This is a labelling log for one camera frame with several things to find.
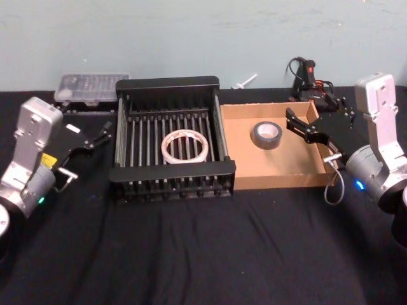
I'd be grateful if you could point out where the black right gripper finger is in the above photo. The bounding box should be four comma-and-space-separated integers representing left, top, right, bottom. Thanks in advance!
331, 96, 357, 124
285, 107, 331, 146

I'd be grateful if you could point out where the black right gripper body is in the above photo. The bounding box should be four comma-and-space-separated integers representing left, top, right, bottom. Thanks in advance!
313, 111, 370, 159

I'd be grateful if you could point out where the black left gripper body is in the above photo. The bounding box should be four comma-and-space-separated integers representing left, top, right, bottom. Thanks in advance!
43, 114, 93, 173

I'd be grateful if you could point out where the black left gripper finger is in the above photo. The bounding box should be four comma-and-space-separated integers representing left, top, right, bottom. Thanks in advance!
83, 120, 114, 150
55, 100, 76, 117

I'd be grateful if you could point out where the clear plastic case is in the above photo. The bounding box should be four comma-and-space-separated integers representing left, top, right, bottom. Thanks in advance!
53, 73, 131, 104

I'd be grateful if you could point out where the roll of silver tape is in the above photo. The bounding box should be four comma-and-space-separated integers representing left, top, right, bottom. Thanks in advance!
252, 121, 283, 150

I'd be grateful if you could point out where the roll of white tape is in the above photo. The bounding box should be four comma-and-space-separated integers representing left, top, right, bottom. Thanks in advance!
161, 131, 209, 165

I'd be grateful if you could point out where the shallow brown cardboard tray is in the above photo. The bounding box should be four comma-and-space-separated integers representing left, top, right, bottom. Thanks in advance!
220, 100, 338, 191

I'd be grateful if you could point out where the small white plastic piece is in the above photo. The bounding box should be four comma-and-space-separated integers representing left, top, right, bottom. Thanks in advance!
231, 73, 258, 90

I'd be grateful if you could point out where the black rack with steel bars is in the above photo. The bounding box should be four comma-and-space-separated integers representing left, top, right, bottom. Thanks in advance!
107, 75, 237, 204

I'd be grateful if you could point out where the black table cloth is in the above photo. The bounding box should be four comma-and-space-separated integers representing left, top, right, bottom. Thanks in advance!
0, 88, 407, 305

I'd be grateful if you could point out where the left gripper cable silver plug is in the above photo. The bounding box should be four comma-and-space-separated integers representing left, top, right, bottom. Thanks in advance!
53, 166, 79, 193

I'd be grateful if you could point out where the gripper cable silver plug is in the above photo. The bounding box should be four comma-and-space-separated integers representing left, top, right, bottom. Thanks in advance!
53, 166, 79, 193
322, 153, 347, 206

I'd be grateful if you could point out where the right gripper cable silver plug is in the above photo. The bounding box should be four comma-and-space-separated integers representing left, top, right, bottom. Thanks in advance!
322, 153, 347, 206

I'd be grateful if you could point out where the black corded tool red switch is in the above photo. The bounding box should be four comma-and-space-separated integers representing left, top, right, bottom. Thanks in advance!
287, 56, 340, 111

